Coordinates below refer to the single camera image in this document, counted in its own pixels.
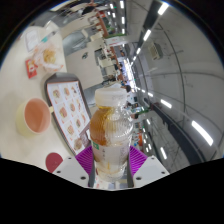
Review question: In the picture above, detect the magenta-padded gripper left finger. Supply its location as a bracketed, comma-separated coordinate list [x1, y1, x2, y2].
[53, 145, 98, 188]

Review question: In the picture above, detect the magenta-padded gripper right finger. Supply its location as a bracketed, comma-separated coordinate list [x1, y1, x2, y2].
[126, 144, 171, 189]

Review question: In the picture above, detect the clear tea bottle white cap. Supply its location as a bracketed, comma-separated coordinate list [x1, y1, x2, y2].
[89, 87, 135, 183]

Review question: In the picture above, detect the printed paper tray liner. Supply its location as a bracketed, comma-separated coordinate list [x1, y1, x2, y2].
[46, 79, 91, 151]

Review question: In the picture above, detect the yellow mug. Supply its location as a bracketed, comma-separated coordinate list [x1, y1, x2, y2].
[14, 97, 55, 137]

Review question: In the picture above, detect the group of ceiling lights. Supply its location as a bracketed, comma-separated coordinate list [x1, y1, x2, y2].
[108, 0, 214, 161]

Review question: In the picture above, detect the dark food tray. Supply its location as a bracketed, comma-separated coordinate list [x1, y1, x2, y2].
[44, 72, 93, 156]

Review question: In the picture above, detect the beige dining chair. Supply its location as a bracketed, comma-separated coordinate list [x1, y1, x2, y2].
[64, 46, 103, 91]

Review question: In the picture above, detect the small red packet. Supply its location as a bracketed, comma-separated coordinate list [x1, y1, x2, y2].
[25, 58, 39, 80]

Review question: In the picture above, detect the crumpled food wrapper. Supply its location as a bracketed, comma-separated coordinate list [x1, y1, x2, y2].
[33, 41, 64, 73]

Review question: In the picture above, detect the ceiling air conditioner unit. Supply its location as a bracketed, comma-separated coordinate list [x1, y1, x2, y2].
[148, 42, 164, 61]

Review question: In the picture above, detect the group of beige chairs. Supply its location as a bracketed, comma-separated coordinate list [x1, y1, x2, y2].
[66, 6, 121, 51]

